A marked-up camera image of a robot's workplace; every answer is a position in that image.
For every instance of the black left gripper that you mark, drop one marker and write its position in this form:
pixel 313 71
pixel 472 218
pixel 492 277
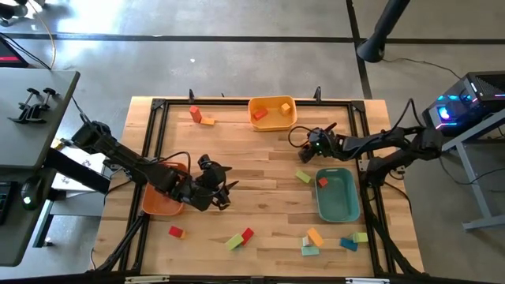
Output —
pixel 205 189

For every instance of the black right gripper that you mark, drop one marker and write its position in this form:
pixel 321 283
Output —
pixel 325 144

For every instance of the light green block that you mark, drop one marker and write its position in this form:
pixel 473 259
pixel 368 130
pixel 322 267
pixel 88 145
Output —
pixel 234 242
pixel 303 176

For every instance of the small red cube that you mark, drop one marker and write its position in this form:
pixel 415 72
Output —
pixel 323 182

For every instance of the teal plastic bin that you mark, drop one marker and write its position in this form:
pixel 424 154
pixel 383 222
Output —
pixel 339 201

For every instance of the long orange-red block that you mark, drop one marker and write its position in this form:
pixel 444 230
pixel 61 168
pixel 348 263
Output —
pixel 195 113

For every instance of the dark blue block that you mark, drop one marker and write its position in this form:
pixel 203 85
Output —
pixel 349 245

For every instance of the pale teal block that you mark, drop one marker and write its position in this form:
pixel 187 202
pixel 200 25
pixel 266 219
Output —
pixel 310 251

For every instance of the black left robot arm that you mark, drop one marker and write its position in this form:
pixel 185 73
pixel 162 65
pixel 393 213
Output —
pixel 126 159

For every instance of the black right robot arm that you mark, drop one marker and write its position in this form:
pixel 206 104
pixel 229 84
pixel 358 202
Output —
pixel 428 143

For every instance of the black table edge clamp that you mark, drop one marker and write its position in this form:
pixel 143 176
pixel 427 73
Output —
pixel 191 96
pixel 318 94

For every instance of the yellow plastic bin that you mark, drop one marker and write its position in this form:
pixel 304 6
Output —
pixel 272 123

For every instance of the light orange flat block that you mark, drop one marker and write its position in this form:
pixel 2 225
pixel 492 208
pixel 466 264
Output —
pixel 208 121

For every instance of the orange plastic bin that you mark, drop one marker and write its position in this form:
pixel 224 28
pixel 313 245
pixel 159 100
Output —
pixel 158 203

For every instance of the small white block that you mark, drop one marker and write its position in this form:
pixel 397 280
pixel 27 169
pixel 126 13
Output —
pixel 305 241

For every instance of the pale green cube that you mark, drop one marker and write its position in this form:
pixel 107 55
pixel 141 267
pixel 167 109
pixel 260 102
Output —
pixel 360 237

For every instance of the black pole stand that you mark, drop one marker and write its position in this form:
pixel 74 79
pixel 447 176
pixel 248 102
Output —
pixel 372 47

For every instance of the computer tower with coloured lights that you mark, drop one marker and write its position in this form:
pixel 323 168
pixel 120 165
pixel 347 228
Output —
pixel 465 106

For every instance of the small yellow object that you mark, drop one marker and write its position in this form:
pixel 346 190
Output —
pixel 56 143

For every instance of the grey metal desk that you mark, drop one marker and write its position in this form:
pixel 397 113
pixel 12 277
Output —
pixel 483 224

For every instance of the black computer mouse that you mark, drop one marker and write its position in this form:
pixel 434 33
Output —
pixel 31 193

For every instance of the black screw clamp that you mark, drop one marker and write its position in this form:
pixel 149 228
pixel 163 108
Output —
pixel 24 112
pixel 39 110

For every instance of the grey side table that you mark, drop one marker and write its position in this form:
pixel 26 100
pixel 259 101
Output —
pixel 23 134

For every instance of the dark computer desk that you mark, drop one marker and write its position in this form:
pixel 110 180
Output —
pixel 19 244

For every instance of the black keyboard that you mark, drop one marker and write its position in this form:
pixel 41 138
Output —
pixel 6 203

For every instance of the dark monitor screen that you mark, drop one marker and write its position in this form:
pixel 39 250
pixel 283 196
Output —
pixel 10 55

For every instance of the office chair base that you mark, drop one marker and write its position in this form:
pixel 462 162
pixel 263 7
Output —
pixel 10 12

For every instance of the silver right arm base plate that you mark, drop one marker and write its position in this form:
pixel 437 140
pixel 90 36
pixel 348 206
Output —
pixel 363 165

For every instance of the black aluminium table frame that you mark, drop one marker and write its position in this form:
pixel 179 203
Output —
pixel 236 102

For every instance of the silver metal bracket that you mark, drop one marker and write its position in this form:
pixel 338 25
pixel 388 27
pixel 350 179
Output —
pixel 146 279
pixel 367 281

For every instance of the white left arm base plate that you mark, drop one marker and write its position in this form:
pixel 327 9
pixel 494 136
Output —
pixel 75 205

